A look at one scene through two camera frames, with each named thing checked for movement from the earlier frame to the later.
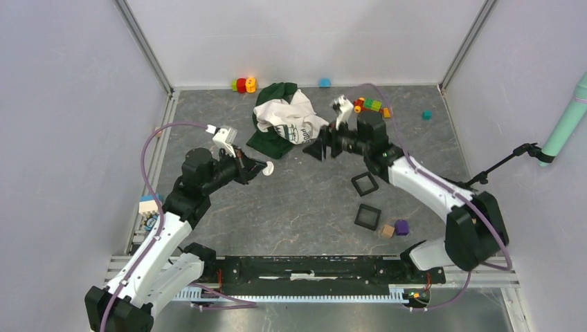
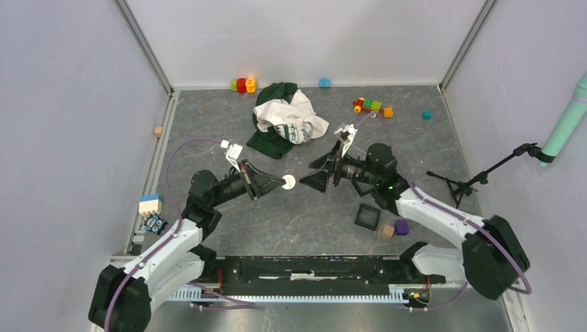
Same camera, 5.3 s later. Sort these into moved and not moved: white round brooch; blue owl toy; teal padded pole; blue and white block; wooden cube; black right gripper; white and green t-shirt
Moved: white round brooch; black right gripper
Not moved: teal padded pole; white and green t-shirt; blue owl toy; blue and white block; wooden cube
